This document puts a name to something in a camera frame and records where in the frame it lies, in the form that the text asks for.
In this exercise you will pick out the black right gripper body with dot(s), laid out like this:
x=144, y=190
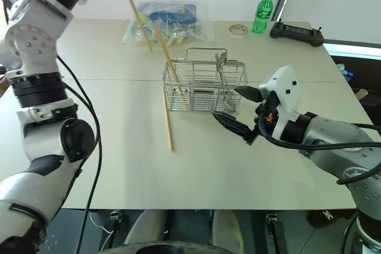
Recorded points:
x=269, y=111

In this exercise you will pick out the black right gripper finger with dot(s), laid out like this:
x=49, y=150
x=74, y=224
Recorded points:
x=233, y=126
x=250, y=92

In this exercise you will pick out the wooden chopstick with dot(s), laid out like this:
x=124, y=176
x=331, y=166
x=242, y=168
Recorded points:
x=169, y=129
x=166, y=54
x=134, y=7

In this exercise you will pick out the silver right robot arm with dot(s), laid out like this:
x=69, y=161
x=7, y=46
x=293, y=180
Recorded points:
x=333, y=138

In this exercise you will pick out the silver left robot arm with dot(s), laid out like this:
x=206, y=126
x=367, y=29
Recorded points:
x=32, y=37

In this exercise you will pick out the metal spoon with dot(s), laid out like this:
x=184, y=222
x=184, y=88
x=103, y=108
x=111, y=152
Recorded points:
x=221, y=63

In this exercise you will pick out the round white tape roll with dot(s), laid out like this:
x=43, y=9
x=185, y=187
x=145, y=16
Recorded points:
x=238, y=31

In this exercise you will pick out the black handheld controller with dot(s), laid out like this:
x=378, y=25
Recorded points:
x=297, y=32

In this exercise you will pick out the green plastic bottle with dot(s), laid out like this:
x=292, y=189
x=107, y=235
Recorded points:
x=262, y=13

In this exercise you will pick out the clear blue capped bottle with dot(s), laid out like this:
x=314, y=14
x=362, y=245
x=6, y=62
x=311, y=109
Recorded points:
x=345, y=73

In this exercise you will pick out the clear plastic bag of items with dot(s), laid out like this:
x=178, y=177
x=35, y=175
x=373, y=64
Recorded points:
x=169, y=17

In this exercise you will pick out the white rounded cover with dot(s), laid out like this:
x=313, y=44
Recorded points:
x=227, y=230
x=146, y=225

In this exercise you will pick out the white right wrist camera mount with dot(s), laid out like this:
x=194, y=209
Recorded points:
x=285, y=90

